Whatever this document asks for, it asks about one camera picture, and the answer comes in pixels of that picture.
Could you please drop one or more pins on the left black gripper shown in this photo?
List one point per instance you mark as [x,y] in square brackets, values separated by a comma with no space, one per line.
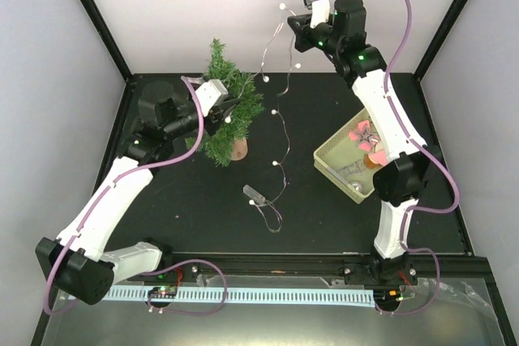
[216,113]

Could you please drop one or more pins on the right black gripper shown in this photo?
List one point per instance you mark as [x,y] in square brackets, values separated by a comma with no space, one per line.
[302,31]

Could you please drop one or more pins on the green plastic basket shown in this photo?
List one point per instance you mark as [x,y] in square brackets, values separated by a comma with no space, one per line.
[341,162]

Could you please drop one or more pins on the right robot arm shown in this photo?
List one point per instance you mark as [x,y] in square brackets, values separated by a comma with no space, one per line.
[338,30]

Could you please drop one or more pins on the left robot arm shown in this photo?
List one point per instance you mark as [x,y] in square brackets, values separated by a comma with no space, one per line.
[169,128]

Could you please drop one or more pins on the clear battery box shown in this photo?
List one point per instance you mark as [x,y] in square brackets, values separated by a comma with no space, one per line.
[255,197]

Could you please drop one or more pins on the pink star ornament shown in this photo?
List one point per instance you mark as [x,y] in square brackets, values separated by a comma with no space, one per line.
[365,138]

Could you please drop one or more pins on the pink cone ornament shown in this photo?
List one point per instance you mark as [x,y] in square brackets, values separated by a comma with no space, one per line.
[376,157]

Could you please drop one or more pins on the small circuit board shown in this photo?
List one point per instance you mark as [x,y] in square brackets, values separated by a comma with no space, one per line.
[167,292]

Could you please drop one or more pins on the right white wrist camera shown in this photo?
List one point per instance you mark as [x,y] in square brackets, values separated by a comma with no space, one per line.
[320,10]

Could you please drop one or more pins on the light blue slotted cable duct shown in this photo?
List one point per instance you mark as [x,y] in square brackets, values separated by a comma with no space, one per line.
[258,296]

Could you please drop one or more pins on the black aluminium rail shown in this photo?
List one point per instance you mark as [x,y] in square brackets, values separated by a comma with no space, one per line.
[263,267]

